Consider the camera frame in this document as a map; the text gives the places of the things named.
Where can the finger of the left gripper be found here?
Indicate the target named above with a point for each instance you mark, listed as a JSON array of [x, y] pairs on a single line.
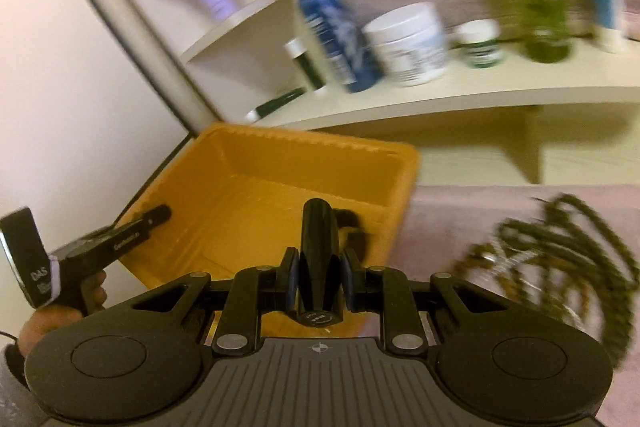
[[135, 231]]

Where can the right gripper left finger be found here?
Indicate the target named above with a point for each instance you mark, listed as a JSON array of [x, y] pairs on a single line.
[[253, 293]]

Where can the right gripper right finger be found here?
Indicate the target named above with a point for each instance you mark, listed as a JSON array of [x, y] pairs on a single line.
[[386, 292]]

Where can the orange plastic tray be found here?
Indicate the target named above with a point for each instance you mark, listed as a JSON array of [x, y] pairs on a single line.
[[236, 196]]

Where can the person's left hand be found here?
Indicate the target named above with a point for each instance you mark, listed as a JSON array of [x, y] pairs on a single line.
[[47, 319]]

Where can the dark green small tube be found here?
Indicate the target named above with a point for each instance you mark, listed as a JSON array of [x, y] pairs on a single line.
[[269, 107]]

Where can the blue spray bottle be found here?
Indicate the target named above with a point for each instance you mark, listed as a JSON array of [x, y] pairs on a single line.
[[343, 42]]

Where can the green lip balm stick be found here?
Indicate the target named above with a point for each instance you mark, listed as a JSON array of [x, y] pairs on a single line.
[[299, 54]]

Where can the white cream jar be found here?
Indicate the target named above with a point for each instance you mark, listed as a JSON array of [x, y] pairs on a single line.
[[409, 43]]

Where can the small green label jar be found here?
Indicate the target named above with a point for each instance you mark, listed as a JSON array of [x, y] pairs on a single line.
[[479, 41]]

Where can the cream wooden shelf unit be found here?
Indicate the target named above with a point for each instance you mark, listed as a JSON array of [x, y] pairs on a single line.
[[519, 122]]

